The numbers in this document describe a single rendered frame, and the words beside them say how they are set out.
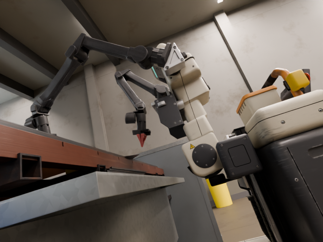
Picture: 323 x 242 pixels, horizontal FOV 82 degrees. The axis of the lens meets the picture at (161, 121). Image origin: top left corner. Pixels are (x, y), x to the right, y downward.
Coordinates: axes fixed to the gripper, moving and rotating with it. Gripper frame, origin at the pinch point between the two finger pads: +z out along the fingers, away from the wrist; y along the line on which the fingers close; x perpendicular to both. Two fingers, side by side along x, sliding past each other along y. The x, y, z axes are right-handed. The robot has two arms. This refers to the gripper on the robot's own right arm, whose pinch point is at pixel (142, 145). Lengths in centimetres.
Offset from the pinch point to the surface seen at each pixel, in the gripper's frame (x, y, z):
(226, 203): 314, 78, 73
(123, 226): -45, 7, 33
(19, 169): -77, 0, 17
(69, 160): -61, -2, 14
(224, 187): 316, 79, 43
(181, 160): 81, 16, 3
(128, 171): -54, 12, 17
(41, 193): -85, 13, 21
